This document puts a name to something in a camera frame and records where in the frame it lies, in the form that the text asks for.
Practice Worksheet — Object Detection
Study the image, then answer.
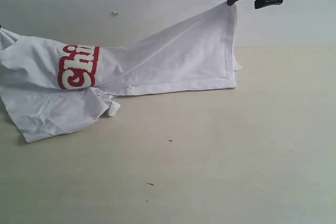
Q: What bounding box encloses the white t-shirt red lettering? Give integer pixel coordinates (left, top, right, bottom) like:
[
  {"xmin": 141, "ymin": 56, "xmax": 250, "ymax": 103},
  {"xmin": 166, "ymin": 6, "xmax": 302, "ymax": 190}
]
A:
[{"xmin": 1, "ymin": 3, "xmax": 240, "ymax": 143}]

